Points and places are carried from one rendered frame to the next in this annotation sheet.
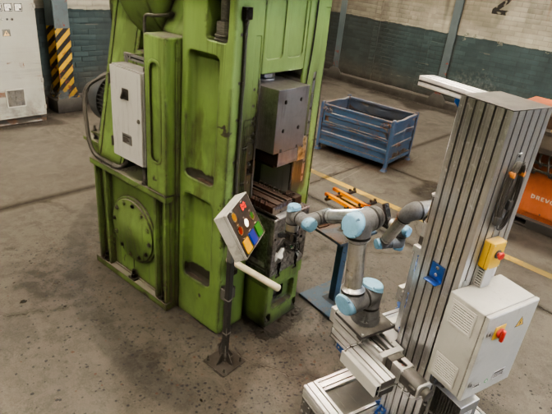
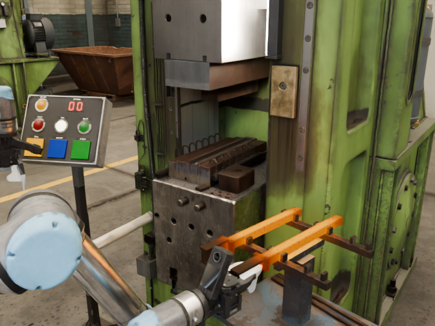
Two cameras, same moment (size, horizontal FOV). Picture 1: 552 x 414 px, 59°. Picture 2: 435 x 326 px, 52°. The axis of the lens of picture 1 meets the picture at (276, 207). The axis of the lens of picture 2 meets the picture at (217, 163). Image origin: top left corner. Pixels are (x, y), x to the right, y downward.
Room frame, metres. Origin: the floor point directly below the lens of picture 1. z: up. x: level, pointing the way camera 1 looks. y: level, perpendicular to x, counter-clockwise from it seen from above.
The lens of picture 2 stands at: (3.00, -1.62, 1.53)
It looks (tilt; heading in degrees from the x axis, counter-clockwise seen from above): 19 degrees down; 87
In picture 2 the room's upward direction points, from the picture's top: straight up
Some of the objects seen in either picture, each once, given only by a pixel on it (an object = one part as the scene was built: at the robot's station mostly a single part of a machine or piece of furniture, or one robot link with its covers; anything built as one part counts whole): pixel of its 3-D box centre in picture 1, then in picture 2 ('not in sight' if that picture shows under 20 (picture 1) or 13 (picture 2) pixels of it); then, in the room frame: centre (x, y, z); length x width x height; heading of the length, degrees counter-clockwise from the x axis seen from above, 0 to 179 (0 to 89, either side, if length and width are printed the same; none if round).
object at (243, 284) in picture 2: not in sight; (239, 281); (3.10, -0.73, 0.93); 0.09 x 0.05 x 0.02; 37
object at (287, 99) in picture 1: (270, 110); (230, 0); (3.13, 0.10, 1.56); 0.42 x 0.39 x 0.40; 52
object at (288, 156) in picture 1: (263, 147); (220, 68); (3.10, 0.12, 1.32); 0.42 x 0.20 x 0.10; 52
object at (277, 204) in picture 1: (259, 195); (220, 157); (3.10, 0.12, 0.96); 0.42 x 0.20 x 0.09; 52
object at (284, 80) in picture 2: (301, 148); (283, 91); (3.30, -0.13, 1.27); 0.09 x 0.02 x 0.17; 142
